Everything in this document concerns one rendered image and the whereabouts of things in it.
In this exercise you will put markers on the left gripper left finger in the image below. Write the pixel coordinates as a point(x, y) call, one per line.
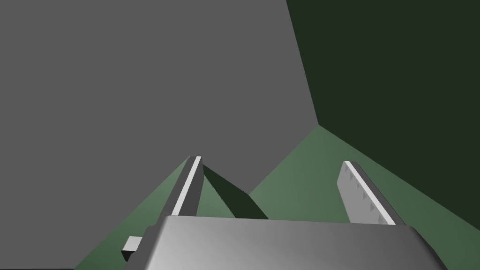
point(186, 191)

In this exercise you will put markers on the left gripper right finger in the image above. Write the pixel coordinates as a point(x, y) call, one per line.
point(362, 198)

